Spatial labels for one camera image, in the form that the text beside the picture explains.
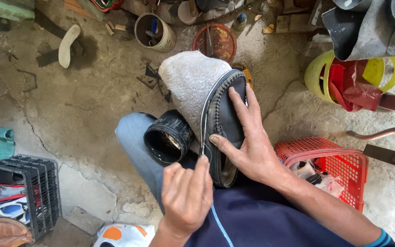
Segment heap of tools and scraps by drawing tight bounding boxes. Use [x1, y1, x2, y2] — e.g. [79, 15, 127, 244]
[121, 0, 263, 26]

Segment white and orange plastic bag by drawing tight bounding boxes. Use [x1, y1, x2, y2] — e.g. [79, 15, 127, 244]
[93, 223, 156, 247]

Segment black plastic crate with shoes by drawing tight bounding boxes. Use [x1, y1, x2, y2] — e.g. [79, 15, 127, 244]
[0, 155, 61, 241]

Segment small wood pieces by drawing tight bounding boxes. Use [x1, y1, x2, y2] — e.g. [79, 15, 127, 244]
[104, 21, 127, 36]

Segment grey rolled rubber sheets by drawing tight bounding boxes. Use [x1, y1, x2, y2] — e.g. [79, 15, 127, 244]
[322, 0, 395, 62]

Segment red plastic bag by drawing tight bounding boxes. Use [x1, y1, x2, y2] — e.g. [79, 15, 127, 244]
[327, 58, 384, 112]

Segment green wooden board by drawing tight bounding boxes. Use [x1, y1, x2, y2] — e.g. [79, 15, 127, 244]
[0, 0, 36, 22]

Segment person's left hand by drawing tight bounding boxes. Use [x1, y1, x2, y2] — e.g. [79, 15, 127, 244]
[161, 154, 214, 238]

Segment dark flat metal bar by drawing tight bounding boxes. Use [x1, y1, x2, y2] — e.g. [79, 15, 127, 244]
[362, 144, 395, 173]

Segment metal tin can with tools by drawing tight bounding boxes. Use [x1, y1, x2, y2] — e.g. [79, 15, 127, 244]
[134, 13, 177, 53]

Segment white textured shoe sole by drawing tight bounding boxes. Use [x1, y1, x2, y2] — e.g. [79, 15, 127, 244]
[158, 51, 233, 141]

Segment thin metal glue applicator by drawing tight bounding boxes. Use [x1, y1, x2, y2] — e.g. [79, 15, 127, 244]
[200, 103, 208, 160]

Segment brown leather shoe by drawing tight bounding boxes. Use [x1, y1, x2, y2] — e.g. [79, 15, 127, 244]
[0, 214, 34, 247]

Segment white plastic cup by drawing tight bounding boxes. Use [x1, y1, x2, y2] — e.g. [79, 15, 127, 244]
[177, 0, 199, 25]

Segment curved metal pipe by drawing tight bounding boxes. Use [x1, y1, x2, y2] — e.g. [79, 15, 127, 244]
[347, 114, 395, 142]

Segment red plastic basket with bags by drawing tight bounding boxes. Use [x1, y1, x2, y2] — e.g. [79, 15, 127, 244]
[275, 137, 369, 213]

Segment black glue can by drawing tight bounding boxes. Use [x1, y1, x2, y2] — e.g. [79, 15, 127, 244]
[143, 109, 195, 164]

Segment white shoe insole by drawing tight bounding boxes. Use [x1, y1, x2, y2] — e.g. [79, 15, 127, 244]
[58, 24, 82, 69]

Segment person's blue jeans leg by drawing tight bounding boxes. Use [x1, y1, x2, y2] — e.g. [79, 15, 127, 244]
[115, 112, 215, 215]

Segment dark knife blade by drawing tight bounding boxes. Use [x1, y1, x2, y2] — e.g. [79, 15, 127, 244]
[206, 24, 214, 57]

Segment small dusty bottle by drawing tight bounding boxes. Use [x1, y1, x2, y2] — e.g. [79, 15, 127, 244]
[233, 13, 248, 32]

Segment red round metal lid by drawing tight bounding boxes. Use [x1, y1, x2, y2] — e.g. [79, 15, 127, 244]
[192, 23, 238, 64]

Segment dark leather loafer shoe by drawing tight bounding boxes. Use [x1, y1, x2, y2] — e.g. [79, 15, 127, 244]
[200, 69, 248, 189]

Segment wooden block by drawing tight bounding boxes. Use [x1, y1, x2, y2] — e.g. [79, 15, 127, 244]
[275, 13, 322, 34]

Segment yellow-green plastic helmet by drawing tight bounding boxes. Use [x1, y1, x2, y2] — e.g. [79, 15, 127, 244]
[304, 49, 395, 105]

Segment grey stone slab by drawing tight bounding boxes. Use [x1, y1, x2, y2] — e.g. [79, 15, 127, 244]
[63, 206, 105, 236]

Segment orange plastic mesh piece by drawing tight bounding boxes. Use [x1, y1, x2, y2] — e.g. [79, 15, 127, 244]
[232, 63, 254, 90]

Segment person's right hand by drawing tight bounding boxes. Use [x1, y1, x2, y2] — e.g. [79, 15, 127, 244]
[209, 83, 290, 188]

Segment person's navy blue shirt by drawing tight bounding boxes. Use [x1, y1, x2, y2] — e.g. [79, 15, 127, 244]
[183, 178, 395, 247]

